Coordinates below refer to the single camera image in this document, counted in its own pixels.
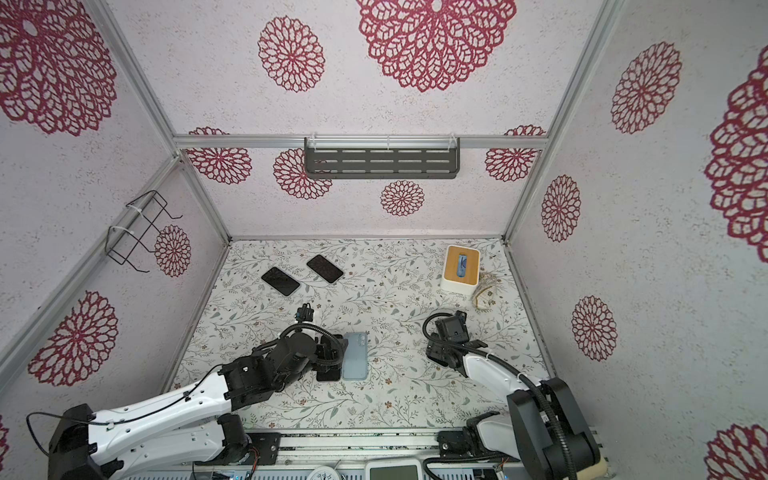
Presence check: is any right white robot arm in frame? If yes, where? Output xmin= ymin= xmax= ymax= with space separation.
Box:
xmin=422 ymin=311 xmax=603 ymax=479

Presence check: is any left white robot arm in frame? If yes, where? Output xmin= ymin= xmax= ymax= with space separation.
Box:
xmin=47 ymin=326 xmax=348 ymax=479

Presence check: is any black phone far left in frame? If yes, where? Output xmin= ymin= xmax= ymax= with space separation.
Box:
xmin=261 ymin=267 xmax=300 ymax=297

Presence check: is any black phone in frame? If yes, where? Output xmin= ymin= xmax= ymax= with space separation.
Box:
xmin=306 ymin=254 xmax=344 ymax=284
xmin=261 ymin=267 xmax=300 ymax=297

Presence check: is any black phone far middle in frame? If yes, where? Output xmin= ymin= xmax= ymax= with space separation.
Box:
xmin=306 ymin=254 xmax=344 ymax=284

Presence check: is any white wooden-top tissue box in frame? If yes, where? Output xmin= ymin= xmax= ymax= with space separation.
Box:
xmin=440 ymin=245 xmax=480 ymax=296

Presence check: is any white round timer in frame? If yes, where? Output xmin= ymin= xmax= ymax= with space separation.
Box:
xmin=307 ymin=466 xmax=342 ymax=480

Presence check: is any white display device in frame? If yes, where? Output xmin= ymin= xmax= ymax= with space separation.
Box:
xmin=364 ymin=457 xmax=424 ymax=480

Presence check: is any left black corrugated cable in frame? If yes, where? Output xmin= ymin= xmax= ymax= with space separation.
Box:
xmin=25 ymin=322 xmax=348 ymax=457

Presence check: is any black corrugated cable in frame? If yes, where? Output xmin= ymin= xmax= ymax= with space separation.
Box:
xmin=25 ymin=322 xmax=348 ymax=457
xmin=421 ymin=311 xmax=578 ymax=480

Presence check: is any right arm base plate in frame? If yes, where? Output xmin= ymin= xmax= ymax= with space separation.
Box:
xmin=436 ymin=427 xmax=487 ymax=459

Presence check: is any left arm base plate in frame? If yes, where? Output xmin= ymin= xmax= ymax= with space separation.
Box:
xmin=242 ymin=432 xmax=282 ymax=466

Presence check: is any right black corrugated cable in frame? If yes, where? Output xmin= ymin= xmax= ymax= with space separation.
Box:
xmin=421 ymin=311 xmax=578 ymax=480

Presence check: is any grey wall shelf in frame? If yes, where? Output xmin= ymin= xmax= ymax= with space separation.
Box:
xmin=303 ymin=137 xmax=461 ymax=180

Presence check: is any black wire wall rack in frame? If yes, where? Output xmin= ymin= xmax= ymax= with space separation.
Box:
xmin=103 ymin=189 xmax=182 ymax=274

